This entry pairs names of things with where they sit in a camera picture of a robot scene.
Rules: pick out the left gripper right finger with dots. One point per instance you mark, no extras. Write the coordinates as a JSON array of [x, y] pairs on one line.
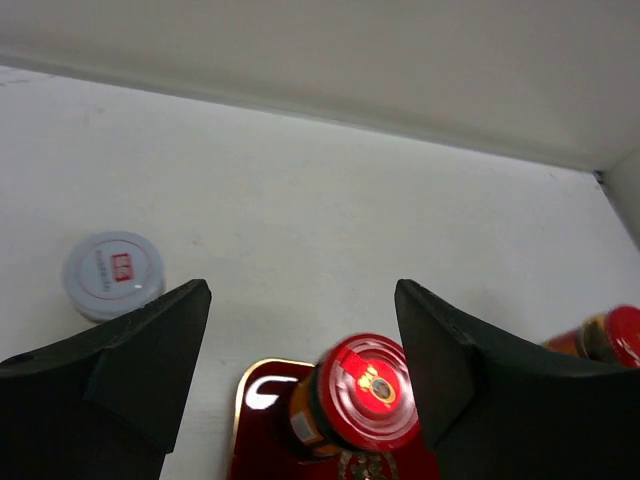
[[495, 406]]

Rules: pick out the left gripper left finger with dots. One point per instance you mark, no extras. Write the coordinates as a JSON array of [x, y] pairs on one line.
[[106, 403]]

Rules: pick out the red rectangular tray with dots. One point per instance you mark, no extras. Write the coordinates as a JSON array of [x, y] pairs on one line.
[[263, 447]]

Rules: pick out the small jar white lid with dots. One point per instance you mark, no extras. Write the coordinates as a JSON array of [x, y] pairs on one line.
[[113, 273]]

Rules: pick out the dark sauce jar red lid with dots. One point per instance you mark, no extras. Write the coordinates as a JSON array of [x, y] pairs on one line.
[[358, 398]]

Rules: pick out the chili sauce jar red lid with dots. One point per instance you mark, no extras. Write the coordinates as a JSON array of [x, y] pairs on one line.
[[610, 337]]

